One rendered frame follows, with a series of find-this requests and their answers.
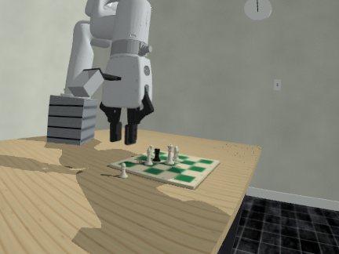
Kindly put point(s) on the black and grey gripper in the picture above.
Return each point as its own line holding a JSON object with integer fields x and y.
{"x": 135, "y": 85}

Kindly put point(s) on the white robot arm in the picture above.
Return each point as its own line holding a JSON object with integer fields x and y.
{"x": 129, "y": 22}

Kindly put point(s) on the black rook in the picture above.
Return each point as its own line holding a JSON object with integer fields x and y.
{"x": 156, "y": 159}

